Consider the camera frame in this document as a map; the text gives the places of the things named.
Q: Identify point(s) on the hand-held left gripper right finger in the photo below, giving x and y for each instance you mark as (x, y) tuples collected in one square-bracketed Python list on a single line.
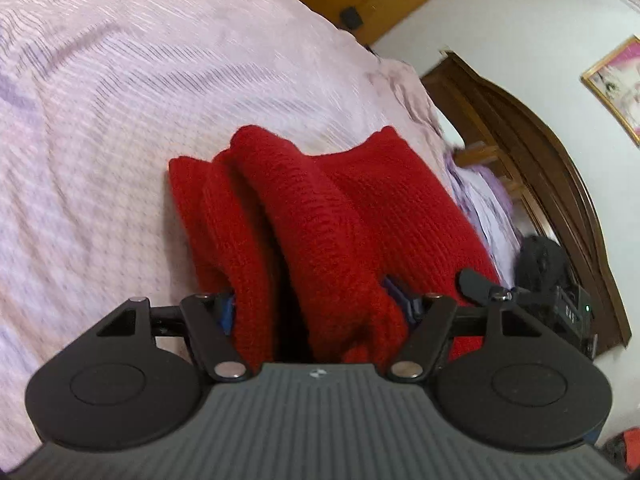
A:
[(406, 302)]

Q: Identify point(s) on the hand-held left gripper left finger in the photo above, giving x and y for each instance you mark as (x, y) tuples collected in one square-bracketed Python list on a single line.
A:
[(227, 312)]

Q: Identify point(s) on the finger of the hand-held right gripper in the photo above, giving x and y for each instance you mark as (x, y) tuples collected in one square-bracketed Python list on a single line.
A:
[(477, 287)]

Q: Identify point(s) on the red knit sweater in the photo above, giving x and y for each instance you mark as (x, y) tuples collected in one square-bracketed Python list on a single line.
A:
[(340, 230)]

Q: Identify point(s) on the lavender frilled pillow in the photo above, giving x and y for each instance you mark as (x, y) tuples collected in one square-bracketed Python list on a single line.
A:
[(487, 200)]

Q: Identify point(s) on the dark wooden headboard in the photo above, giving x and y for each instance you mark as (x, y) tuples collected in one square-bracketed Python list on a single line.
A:
[(550, 170)]

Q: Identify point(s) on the pink checked bedsheet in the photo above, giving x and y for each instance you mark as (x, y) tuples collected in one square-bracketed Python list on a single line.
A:
[(125, 135)]

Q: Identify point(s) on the small black box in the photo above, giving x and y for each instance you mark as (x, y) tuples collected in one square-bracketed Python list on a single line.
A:
[(350, 16)]

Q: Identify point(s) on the gold framed wall picture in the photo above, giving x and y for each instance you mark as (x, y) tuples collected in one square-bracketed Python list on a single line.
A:
[(620, 85)]

